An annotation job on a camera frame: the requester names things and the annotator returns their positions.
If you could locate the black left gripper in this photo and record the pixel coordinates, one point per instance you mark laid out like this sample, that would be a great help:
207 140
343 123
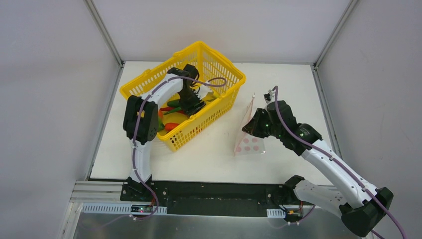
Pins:
191 105

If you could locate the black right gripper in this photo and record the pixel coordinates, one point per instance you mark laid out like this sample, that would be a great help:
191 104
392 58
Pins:
254 124

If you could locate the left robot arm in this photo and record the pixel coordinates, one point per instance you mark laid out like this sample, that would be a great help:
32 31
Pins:
141 118

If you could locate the red chili pepper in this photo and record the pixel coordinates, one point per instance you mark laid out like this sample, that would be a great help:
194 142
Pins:
164 110

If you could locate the yellow lemon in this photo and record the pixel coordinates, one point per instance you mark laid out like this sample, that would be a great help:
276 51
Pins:
212 97

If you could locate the white slotted cable duct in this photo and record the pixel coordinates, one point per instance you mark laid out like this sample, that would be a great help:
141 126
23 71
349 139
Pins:
122 209

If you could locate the yellow plastic basket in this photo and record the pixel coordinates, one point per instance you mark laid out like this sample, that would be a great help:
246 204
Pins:
210 64

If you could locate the clear zip top bag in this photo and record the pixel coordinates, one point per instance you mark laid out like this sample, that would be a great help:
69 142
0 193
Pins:
246 144

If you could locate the orange tangerine with leaf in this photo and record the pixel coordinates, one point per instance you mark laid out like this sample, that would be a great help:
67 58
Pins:
161 126

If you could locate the green chili pepper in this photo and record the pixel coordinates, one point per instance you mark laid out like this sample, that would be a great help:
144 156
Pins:
178 109

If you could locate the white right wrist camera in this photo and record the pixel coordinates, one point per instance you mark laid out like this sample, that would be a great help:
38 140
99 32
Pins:
270 96

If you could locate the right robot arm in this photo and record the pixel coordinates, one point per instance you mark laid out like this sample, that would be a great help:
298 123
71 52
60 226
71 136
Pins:
359 204

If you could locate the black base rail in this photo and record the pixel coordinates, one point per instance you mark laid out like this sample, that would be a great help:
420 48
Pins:
211 199

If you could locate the dark green cucumber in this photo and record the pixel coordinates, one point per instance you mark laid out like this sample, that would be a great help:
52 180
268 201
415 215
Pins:
173 103

